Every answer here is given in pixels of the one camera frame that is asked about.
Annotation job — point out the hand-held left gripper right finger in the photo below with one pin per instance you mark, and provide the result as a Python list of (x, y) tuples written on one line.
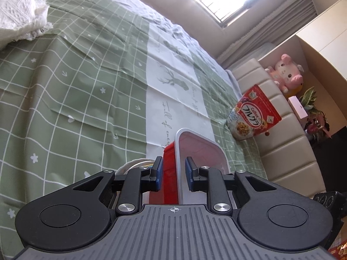
[(191, 177)]

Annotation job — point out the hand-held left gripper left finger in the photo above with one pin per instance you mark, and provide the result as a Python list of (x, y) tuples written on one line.
[(157, 174)]

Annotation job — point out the white tub with orange sticker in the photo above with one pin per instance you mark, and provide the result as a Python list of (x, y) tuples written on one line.
[(132, 165)]

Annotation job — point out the red white plastic tray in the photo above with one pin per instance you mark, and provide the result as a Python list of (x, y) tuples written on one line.
[(200, 151)]

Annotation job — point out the cream padded headboard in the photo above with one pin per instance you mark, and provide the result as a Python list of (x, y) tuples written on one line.
[(284, 154)]

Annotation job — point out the red cereal bag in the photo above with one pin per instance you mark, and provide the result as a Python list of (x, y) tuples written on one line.
[(257, 113)]

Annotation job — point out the potted plant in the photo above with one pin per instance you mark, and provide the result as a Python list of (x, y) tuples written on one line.
[(317, 119)]

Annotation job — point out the small white box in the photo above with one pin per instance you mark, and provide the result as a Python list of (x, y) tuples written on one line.
[(298, 109)]

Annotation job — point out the green checked bed cover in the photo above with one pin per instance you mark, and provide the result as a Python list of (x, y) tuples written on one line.
[(67, 100)]

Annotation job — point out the pink plush toy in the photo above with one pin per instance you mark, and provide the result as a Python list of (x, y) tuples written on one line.
[(287, 71)]

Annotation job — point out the beige wardrobe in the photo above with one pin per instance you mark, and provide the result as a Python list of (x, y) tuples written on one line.
[(325, 48)]

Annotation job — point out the beige curtain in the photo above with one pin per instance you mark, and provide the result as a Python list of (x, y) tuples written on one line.
[(271, 27)]

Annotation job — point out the white lace cloth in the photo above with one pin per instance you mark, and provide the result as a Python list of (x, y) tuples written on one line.
[(19, 13)]

